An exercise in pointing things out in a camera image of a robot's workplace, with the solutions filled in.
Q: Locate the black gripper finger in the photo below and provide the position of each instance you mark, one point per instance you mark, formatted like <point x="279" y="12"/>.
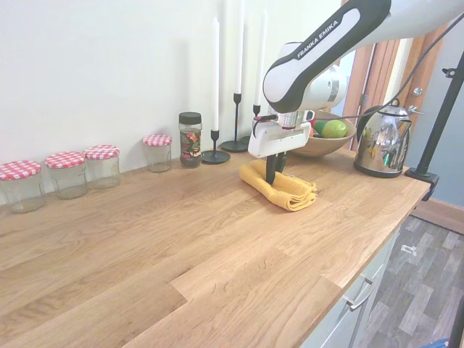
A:
<point x="281" y="161"/>
<point x="270" y="168"/>

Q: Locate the small white floor object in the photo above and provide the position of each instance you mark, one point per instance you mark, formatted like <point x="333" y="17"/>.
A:
<point x="408" y="249"/>

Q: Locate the shiny steel kettle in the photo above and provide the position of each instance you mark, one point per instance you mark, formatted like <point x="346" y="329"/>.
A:
<point x="382" y="145"/>

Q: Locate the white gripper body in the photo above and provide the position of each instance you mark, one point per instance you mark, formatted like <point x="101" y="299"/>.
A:
<point x="279" y="141"/>

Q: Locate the medium black candle holder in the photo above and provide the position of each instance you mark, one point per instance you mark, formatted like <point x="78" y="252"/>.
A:
<point x="256" y="108"/>

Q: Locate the white cabinet under counter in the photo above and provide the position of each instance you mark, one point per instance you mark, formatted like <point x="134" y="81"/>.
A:
<point x="344" y="315"/>

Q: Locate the spice jar black lid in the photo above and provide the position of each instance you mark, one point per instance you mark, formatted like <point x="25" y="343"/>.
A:
<point x="190" y="141"/>

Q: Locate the wooden fruit bowl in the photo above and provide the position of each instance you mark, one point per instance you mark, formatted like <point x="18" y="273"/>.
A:
<point x="326" y="146"/>

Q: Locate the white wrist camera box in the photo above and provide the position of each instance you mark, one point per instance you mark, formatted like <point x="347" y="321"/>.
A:
<point x="310" y="116"/>

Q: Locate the green apple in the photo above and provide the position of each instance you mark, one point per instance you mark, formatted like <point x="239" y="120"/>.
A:
<point x="335" y="129"/>

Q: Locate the glass jar red gingham lid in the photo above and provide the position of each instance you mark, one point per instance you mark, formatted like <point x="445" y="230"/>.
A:
<point x="103" y="168"/>
<point x="67" y="177"/>
<point x="21" y="188"/>
<point x="157" y="154"/>

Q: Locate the tall black candle holder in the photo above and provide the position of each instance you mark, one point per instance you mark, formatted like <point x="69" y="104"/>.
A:
<point x="235" y="145"/>

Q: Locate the silver door lock knob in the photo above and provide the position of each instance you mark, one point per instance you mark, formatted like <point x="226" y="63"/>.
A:
<point x="418" y="90"/>

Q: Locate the black Ulanzi clamp stand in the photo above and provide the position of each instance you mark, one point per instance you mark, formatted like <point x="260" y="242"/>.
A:
<point x="441" y="119"/>

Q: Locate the wooden door frame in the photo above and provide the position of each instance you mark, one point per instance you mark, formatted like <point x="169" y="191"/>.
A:
<point x="377" y="72"/>

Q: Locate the black stand pole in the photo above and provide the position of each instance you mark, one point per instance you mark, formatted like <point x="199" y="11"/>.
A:
<point x="456" y="335"/>

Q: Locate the yellow terry cloth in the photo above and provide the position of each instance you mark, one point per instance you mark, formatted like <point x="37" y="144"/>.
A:
<point x="293" y="192"/>

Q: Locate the short black candle holder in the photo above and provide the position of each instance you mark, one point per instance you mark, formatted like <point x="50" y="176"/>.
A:
<point x="215" y="156"/>

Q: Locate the tall white taper candle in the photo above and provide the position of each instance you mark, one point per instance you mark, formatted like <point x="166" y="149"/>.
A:
<point x="238" y="47"/>
<point x="259" y="58"/>
<point x="215" y="72"/>

